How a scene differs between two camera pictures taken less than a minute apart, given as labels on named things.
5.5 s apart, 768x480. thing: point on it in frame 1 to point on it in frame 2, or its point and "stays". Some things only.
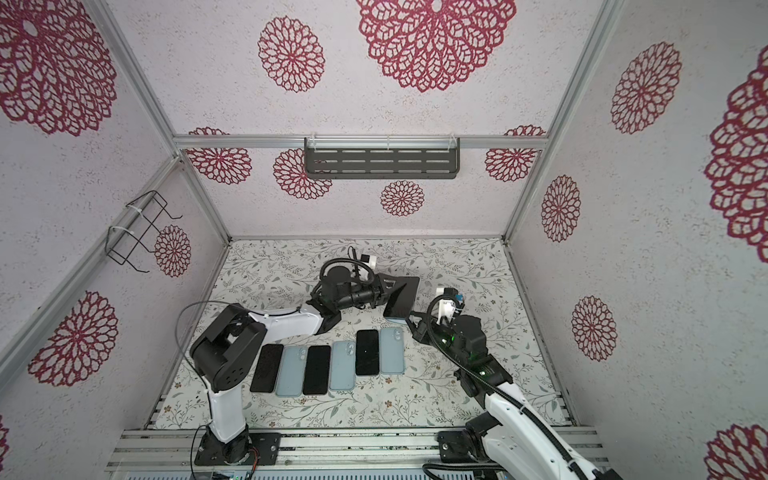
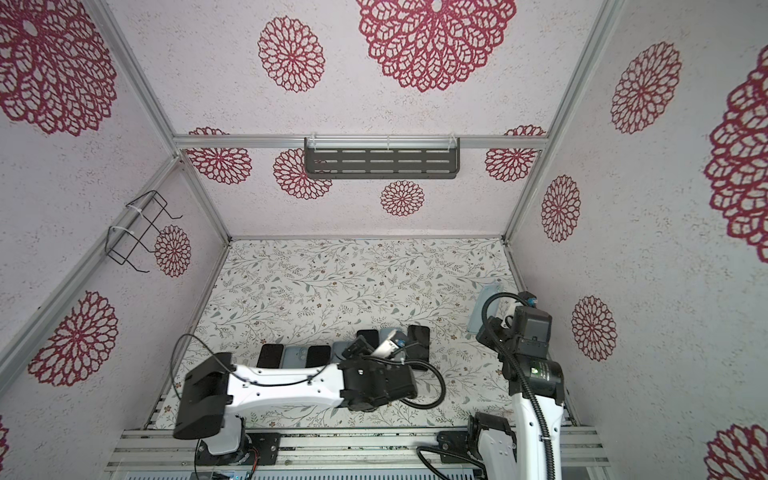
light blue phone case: x=292 y=371 stays
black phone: x=389 y=283 to x=418 y=334
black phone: x=317 y=370 stays
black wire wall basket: x=136 y=219 stays
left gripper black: x=379 y=296 to x=360 y=347
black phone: x=267 y=368 stays
